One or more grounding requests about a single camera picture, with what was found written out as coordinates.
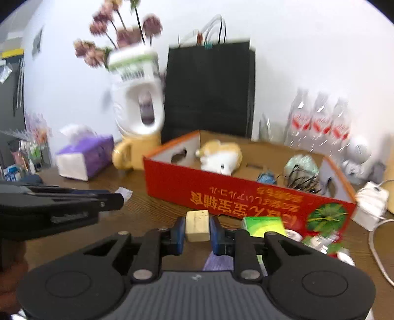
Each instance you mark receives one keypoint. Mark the blue painted pouch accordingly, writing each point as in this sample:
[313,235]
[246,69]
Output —
[267,178]

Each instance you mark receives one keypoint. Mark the purple tissue pack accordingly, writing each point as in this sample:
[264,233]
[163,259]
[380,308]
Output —
[86,153]

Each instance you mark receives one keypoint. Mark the green red snack wrapper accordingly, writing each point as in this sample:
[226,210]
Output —
[327,245]

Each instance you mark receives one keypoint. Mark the water bottle left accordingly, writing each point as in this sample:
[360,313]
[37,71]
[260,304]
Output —
[299,120]

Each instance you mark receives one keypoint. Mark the white power adapter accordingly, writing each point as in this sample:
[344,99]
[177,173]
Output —
[371,205]

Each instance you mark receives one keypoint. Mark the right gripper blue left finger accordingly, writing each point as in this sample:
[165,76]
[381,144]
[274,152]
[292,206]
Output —
[177,236]

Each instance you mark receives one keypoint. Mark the water bottle middle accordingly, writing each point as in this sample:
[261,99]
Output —
[321,122]

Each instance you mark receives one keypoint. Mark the water bottle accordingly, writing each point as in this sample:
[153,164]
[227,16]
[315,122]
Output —
[340,128]
[321,122]
[299,120]

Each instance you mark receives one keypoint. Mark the water bottle right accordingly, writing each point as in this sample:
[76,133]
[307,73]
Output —
[340,128]

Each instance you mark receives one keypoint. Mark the white tissue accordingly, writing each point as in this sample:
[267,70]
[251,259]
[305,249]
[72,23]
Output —
[125,193]

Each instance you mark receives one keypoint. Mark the white detergent bottle vase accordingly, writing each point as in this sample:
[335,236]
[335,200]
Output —
[136,90]

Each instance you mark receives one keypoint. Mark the white robot speaker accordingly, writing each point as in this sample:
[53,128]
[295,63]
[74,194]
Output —
[355,156]

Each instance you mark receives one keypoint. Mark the yellow mug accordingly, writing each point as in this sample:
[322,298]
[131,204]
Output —
[128,154]

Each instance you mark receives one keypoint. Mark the red cardboard box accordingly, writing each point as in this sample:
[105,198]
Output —
[173,173]

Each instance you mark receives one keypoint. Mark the green tissue packet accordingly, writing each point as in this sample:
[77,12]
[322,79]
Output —
[258,226]

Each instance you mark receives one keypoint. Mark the dried pink flowers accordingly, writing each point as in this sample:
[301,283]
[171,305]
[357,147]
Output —
[108,22]

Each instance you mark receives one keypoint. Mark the cream eraser block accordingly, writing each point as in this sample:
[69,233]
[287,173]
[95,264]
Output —
[197,227]

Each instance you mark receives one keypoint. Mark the alpaca plush toy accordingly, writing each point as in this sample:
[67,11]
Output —
[220,158]

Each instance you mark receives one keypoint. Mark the person left hand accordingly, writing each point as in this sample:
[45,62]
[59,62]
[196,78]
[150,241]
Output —
[13,267]

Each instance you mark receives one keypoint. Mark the black paper bag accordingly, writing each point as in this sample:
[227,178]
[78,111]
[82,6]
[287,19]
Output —
[209,84]

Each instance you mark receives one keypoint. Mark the glass cup with spoon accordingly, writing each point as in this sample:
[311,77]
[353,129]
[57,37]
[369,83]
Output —
[269,131]

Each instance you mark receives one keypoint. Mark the purple knitted pouch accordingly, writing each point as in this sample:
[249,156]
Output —
[219,263]

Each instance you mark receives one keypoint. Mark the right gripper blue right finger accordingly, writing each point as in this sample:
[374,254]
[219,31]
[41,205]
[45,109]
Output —
[217,236]

